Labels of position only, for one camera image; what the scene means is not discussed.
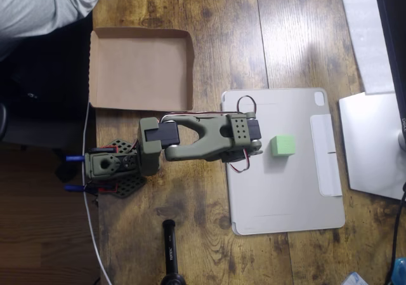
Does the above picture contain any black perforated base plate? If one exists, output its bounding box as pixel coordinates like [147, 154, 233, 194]
[94, 138, 147, 200]

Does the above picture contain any white blue packet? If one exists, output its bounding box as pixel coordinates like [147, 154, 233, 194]
[342, 272, 370, 285]

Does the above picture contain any white cable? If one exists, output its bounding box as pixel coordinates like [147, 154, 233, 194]
[81, 102, 112, 285]

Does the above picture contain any white foam sheet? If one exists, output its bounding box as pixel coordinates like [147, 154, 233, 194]
[338, 0, 396, 96]

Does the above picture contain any red white servo wire loop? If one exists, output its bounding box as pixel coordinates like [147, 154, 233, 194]
[237, 95, 258, 114]
[228, 148, 253, 174]

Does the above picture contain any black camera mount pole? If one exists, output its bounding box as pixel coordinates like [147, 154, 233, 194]
[160, 220, 188, 285]

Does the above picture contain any blue round object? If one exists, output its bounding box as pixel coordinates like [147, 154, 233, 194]
[391, 256, 406, 284]

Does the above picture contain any beige tablet folio case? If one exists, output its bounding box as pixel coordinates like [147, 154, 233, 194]
[221, 87, 346, 236]

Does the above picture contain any silver monitor stand base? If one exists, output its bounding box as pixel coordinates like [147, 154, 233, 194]
[338, 91, 406, 201]

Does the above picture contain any brown cardboard tray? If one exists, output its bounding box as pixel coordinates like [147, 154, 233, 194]
[88, 27, 194, 112]

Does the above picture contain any black cable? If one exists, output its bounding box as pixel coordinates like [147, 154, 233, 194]
[382, 182, 406, 285]

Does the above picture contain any person in grey shirt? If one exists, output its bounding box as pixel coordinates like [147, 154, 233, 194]
[0, 0, 114, 61]

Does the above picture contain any black chair armrest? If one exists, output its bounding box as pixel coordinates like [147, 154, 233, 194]
[0, 102, 9, 140]

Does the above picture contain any light green foam cube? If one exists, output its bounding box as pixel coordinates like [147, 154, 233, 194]
[270, 135, 296, 157]

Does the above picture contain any black Dell monitor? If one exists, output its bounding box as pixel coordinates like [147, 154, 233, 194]
[371, 0, 406, 154]

